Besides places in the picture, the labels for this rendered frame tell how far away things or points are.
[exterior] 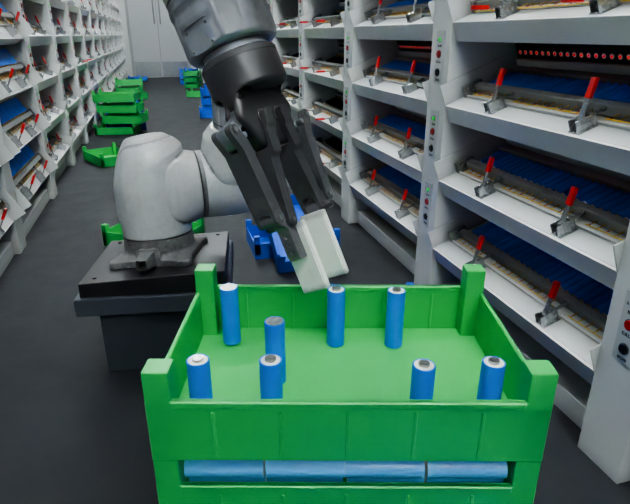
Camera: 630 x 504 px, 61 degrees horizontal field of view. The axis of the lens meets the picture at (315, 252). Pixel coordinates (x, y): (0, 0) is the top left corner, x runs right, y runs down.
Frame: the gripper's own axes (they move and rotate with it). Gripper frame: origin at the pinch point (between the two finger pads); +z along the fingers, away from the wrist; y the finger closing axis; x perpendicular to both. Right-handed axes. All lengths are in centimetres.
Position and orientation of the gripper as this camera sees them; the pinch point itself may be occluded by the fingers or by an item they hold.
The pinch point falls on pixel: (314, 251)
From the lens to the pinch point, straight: 53.7
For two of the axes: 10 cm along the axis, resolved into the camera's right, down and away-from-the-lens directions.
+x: 7.8, -2.2, -5.8
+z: 3.7, 9.2, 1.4
